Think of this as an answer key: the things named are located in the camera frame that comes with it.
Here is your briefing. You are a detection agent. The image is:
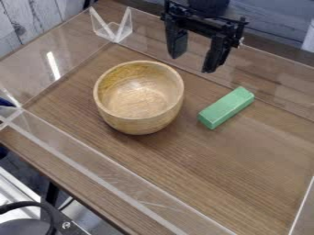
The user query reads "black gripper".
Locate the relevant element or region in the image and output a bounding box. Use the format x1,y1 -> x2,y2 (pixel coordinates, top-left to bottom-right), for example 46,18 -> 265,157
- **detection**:
161,0 -> 248,73

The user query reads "green rectangular block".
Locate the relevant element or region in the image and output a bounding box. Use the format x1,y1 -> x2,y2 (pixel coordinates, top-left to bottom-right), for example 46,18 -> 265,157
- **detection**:
198,87 -> 256,129

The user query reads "brown wooden bowl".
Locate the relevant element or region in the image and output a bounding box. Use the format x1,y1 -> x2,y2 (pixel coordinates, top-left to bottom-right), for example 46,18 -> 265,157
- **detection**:
94,61 -> 185,135

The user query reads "black cable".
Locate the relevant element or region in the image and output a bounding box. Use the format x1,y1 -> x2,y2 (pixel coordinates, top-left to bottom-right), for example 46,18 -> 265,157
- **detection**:
0,200 -> 58,235

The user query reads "clear acrylic tray wall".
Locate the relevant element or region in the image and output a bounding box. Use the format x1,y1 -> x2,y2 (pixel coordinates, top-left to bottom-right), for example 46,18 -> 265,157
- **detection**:
0,0 -> 314,235

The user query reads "grey metal bracket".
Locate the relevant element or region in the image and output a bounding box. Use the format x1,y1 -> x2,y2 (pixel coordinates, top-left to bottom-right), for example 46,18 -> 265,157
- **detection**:
41,202 -> 91,235

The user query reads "black metal table leg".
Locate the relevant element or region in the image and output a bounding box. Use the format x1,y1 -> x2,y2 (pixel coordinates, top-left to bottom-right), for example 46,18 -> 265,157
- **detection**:
46,183 -> 61,206

